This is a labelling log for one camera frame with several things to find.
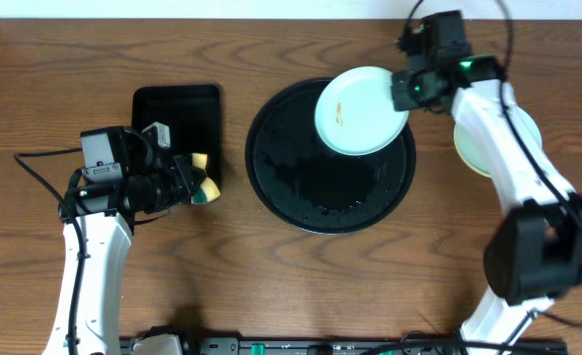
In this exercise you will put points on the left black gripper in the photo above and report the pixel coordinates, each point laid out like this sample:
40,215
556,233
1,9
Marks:
184,178

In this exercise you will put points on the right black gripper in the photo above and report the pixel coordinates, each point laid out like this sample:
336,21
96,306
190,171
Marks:
400,91

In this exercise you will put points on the green yellow sponge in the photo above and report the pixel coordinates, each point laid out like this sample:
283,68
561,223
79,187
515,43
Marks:
208,191

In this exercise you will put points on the light blue plate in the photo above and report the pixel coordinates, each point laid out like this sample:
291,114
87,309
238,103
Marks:
466,144
355,114

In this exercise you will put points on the light blue plate back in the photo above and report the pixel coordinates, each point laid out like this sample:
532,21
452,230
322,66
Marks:
355,114

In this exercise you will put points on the yellow plate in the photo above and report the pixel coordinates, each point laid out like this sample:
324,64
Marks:
471,166

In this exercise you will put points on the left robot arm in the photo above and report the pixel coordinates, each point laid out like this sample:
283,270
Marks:
98,213

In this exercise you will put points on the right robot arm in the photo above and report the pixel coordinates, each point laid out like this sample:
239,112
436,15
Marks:
535,256

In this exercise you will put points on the black rectangular tray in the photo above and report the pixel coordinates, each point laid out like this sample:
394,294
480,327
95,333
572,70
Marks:
193,115

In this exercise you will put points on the round black tray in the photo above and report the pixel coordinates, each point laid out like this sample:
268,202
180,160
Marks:
306,184

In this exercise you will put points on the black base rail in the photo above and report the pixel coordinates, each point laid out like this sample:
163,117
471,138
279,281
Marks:
168,340

